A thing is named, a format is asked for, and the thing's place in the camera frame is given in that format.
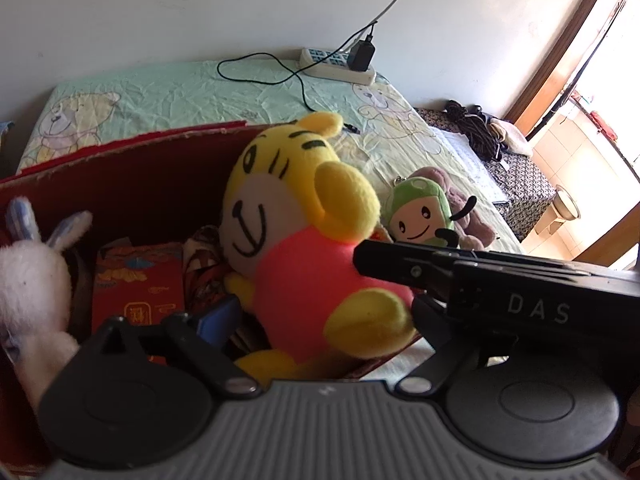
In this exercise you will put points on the floral covered bench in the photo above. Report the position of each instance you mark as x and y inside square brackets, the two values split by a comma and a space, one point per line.
[518, 187]

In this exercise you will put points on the green plush doll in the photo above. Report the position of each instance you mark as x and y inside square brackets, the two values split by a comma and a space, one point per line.
[417, 211]

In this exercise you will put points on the red envelope packet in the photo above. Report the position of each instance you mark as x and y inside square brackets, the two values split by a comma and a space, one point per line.
[143, 284]

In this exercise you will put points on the yellow tiger plush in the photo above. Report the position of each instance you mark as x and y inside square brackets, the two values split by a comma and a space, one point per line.
[292, 216]

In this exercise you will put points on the red cardboard box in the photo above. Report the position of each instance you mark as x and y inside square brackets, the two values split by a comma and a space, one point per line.
[103, 427]

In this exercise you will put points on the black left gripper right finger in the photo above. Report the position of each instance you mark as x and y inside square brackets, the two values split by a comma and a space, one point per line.
[435, 373]

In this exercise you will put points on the pink plush bear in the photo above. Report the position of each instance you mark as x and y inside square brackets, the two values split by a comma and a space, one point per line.
[474, 231]

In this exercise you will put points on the white power strip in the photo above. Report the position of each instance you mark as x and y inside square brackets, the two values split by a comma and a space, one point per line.
[333, 66]

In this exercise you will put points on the black charger adapter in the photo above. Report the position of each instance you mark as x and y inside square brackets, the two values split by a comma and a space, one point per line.
[361, 54]

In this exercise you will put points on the green bear print bedsheet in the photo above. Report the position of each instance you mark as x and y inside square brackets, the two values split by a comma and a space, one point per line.
[391, 139]

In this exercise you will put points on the white plush rabbit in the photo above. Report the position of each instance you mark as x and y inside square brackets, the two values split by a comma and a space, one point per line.
[36, 297]

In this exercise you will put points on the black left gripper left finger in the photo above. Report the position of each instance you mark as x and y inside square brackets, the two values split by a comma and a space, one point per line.
[171, 359]

